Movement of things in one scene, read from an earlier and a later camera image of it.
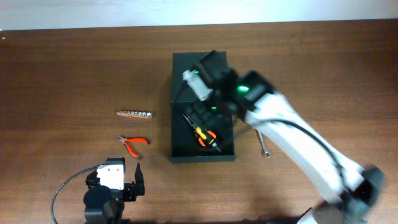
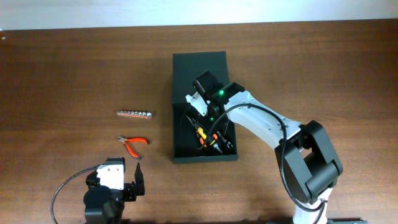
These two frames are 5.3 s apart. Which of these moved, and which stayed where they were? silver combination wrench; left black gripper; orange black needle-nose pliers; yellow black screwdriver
Moved: silver combination wrench
Stayed: orange black needle-nose pliers; left black gripper; yellow black screwdriver
